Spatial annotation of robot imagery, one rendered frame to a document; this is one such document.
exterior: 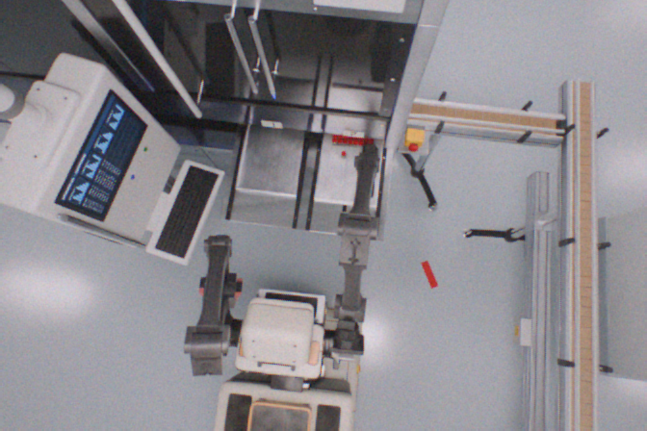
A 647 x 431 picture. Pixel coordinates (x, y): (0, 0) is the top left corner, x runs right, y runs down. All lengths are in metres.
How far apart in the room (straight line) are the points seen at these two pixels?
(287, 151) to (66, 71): 0.91
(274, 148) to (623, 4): 2.73
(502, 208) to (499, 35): 1.19
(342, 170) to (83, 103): 1.03
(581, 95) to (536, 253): 0.75
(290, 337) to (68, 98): 0.96
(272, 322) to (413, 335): 1.51
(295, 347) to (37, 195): 0.87
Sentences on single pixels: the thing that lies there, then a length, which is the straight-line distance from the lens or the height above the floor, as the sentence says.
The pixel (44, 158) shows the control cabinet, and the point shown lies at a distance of 1.58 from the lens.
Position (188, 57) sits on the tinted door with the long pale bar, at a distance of 1.64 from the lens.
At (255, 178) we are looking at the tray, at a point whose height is 0.88.
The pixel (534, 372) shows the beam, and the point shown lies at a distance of 2.48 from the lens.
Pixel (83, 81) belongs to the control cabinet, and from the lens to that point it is 1.66.
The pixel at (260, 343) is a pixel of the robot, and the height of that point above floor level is 1.36.
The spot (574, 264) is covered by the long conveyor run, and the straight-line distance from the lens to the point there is 2.14.
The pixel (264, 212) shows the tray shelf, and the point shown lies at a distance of 2.04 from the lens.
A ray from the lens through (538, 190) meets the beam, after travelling 2.57.
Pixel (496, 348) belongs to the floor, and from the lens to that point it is 2.99.
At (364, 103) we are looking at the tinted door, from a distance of 1.71.
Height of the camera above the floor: 2.85
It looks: 75 degrees down
